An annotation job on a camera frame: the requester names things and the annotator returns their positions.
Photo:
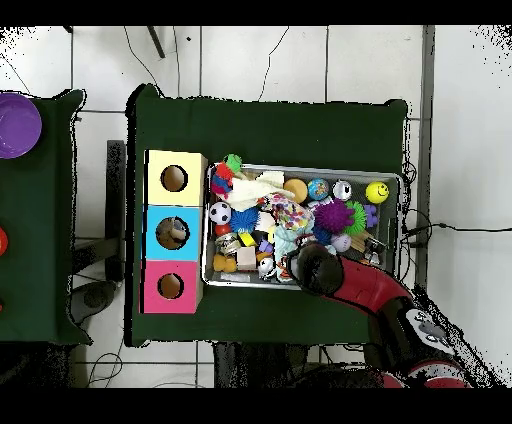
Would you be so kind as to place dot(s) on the red ball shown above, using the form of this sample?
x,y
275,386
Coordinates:
x,y
2,241

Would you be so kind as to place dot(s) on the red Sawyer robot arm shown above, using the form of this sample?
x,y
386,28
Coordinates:
x,y
368,284

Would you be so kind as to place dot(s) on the dark green table cloth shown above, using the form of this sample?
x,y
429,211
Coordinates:
x,y
40,260
260,132

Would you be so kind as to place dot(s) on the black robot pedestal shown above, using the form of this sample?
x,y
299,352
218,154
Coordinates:
x,y
248,368

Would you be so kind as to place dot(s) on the small soccer ball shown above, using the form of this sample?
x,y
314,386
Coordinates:
x,y
220,212

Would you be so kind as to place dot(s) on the blue globe ball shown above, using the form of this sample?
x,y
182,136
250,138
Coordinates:
x,y
318,188

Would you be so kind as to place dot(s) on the large blue spiky ball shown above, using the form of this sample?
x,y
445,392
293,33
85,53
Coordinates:
x,y
244,220

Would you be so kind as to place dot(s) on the plain wooden cube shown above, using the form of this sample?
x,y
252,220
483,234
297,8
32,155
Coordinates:
x,y
264,222

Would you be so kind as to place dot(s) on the purple bowl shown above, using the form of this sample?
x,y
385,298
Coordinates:
x,y
16,126

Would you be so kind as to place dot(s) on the colourful polka dot cloth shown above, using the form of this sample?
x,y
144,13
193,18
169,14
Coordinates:
x,y
292,214

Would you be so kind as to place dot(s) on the purple spiky toy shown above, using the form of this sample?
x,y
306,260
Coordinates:
x,y
334,216

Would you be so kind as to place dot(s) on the shallow clear mesh bin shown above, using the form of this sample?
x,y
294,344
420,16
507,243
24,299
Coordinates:
x,y
360,176

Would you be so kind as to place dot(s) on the cream waffle cloth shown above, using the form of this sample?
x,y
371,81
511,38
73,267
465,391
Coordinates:
x,y
252,192

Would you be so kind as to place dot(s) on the mint green waffle cloth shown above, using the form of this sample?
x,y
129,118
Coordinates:
x,y
284,240

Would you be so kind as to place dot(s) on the dark grey rod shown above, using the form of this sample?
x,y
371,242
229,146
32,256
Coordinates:
x,y
156,42

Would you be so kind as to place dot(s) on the yellow smiley ball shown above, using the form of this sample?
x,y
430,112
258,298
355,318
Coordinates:
x,y
377,192

